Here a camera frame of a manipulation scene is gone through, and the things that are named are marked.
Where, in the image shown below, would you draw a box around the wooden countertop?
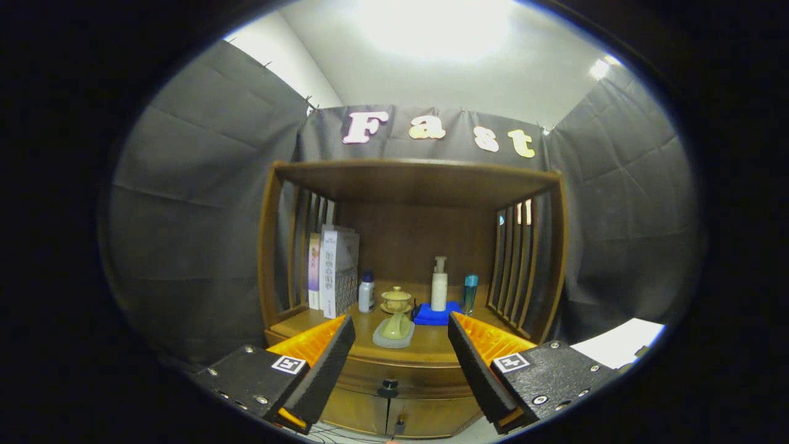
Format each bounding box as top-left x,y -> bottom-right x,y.
266,281 -> 543,364

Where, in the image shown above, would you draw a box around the large ceiling light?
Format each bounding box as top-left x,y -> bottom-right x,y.
358,0 -> 512,62

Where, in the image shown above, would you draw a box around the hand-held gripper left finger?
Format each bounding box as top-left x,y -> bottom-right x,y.
194,314 -> 357,435

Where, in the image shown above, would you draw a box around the white pump bottle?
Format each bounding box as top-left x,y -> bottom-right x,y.
431,256 -> 449,312

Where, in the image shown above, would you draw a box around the black floor cables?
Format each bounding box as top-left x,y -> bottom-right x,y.
308,422 -> 395,444

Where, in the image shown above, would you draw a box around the wooden cabinet door black handle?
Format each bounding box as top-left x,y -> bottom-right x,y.
387,396 -> 481,438

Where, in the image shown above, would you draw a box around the yellow lidded teacup with saucer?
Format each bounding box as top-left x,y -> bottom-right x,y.
380,286 -> 413,315

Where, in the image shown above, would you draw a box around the small white bottle blue cap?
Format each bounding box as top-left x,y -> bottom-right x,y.
359,271 -> 376,313

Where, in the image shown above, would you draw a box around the small ceiling lamp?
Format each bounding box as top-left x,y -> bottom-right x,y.
589,55 -> 620,81

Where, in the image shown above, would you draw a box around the teal slim bottle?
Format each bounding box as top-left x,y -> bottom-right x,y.
462,274 -> 479,316

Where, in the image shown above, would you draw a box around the white book with grey pattern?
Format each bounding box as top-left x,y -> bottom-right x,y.
320,225 -> 361,319

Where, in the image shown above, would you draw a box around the wooden cabinet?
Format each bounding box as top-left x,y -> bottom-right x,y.
258,159 -> 569,440

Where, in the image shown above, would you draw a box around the book with purple spine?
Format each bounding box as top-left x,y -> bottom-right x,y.
308,232 -> 322,310

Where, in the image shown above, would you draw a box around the blue folded cloth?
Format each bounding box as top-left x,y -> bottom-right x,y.
412,300 -> 463,326

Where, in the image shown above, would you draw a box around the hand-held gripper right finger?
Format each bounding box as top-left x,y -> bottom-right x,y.
448,311 -> 617,432

